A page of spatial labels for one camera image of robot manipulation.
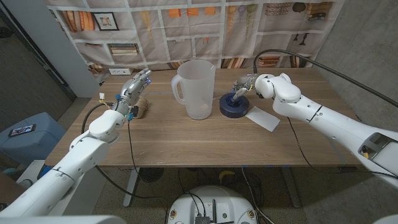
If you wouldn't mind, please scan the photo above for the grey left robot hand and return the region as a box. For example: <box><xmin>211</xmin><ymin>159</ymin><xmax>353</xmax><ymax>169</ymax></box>
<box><xmin>119</xmin><ymin>68</ymin><xmax>152</xmax><ymax>108</ymax></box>

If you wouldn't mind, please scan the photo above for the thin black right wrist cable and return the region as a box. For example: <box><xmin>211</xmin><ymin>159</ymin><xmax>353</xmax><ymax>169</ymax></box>
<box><xmin>285</xmin><ymin>116</ymin><xmax>398</xmax><ymax>180</ymax></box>

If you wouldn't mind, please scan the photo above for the blue storage box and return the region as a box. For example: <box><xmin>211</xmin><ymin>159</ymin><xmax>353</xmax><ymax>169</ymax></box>
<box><xmin>0</xmin><ymin>112</ymin><xmax>58</xmax><ymax>166</ymax></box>

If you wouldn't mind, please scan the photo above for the white table leg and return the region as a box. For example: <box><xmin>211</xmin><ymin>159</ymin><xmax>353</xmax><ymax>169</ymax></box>
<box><xmin>123</xmin><ymin>167</ymin><xmax>141</xmax><ymax>208</ymax></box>

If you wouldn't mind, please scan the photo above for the brown twine ball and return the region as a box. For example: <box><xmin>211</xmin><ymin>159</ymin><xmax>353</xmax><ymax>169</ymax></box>
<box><xmin>133</xmin><ymin>96</ymin><xmax>150</xmax><ymax>119</ymax></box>

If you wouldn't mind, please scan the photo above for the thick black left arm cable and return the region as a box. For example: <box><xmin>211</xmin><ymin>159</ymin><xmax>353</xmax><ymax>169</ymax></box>
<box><xmin>81</xmin><ymin>102</ymin><xmax>170</xmax><ymax>206</ymax></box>

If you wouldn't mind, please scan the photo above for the white robot torso base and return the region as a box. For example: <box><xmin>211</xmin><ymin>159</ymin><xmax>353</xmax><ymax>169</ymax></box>
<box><xmin>167</xmin><ymin>185</ymin><xmax>258</xmax><ymax>224</ymax></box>

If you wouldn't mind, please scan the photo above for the yellow object under table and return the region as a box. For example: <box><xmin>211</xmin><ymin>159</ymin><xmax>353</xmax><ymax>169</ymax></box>
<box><xmin>218</xmin><ymin>169</ymin><xmax>236</xmax><ymax>184</ymax></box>

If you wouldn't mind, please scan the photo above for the white paper sheet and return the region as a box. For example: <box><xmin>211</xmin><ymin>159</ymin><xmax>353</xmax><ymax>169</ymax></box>
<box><xmin>244</xmin><ymin>106</ymin><xmax>281</xmax><ymax>133</ymax></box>

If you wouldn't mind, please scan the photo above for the white left shoulder cover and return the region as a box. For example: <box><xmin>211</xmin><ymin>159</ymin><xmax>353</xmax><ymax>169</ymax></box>
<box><xmin>0</xmin><ymin>215</ymin><xmax>127</xmax><ymax>224</ymax></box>

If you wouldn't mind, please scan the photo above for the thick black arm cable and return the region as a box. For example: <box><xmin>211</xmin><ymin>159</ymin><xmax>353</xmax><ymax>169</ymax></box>
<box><xmin>81</xmin><ymin>102</ymin><xmax>170</xmax><ymax>206</ymax></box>
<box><xmin>253</xmin><ymin>49</ymin><xmax>398</xmax><ymax>108</ymax></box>

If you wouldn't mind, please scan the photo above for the printed bookshelf backdrop cloth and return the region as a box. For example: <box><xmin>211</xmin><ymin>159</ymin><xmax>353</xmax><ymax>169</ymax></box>
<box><xmin>45</xmin><ymin>0</ymin><xmax>346</xmax><ymax>83</ymax></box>

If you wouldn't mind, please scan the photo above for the thin black left wrist cable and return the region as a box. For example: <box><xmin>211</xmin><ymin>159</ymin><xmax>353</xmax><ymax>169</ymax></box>
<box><xmin>127</xmin><ymin>119</ymin><xmax>139</xmax><ymax>175</ymax></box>

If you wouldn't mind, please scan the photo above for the black round floor object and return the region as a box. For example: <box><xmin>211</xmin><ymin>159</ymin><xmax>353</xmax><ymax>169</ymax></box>
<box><xmin>139</xmin><ymin>167</ymin><xmax>165</xmax><ymax>184</ymax></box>

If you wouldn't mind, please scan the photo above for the black smartphone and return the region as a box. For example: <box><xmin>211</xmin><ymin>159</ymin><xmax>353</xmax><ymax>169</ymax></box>
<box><xmin>8</xmin><ymin>124</ymin><xmax>37</xmax><ymax>138</ymax></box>

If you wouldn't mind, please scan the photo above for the translucent plastic pitcher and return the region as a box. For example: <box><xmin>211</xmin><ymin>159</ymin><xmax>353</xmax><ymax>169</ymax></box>
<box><xmin>170</xmin><ymin>59</ymin><xmax>216</xmax><ymax>121</ymax></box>

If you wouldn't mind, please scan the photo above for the grey table leg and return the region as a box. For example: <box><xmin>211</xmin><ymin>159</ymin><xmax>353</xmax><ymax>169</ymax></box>
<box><xmin>281</xmin><ymin>166</ymin><xmax>302</xmax><ymax>208</ymax></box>

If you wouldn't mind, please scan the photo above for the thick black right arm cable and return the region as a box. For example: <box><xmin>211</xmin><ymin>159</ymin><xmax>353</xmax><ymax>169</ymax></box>
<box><xmin>253</xmin><ymin>49</ymin><xmax>398</xmax><ymax>108</ymax></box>

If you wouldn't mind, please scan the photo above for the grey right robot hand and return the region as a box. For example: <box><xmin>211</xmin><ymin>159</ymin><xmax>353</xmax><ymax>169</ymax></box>
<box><xmin>231</xmin><ymin>73</ymin><xmax>259</xmax><ymax>102</ymax></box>

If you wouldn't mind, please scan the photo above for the white right shoulder cover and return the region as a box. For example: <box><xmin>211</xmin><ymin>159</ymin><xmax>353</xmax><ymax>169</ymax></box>
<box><xmin>373</xmin><ymin>214</ymin><xmax>398</xmax><ymax>224</ymax></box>

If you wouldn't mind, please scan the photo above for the white wall power outlet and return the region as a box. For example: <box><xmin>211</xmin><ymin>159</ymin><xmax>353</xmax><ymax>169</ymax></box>
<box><xmin>108</xmin><ymin>68</ymin><xmax>134</xmax><ymax>76</ymax></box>

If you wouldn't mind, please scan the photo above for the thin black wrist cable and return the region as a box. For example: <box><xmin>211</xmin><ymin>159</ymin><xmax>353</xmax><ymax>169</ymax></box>
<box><xmin>285</xmin><ymin>116</ymin><xmax>398</xmax><ymax>180</ymax></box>
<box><xmin>127</xmin><ymin>119</ymin><xmax>139</xmax><ymax>175</ymax></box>

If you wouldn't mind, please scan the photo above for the dark blue pitcher lid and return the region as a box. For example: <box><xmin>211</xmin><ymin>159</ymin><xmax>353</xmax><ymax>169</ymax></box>
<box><xmin>219</xmin><ymin>92</ymin><xmax>250</xmax><ymax>119</ymax></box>

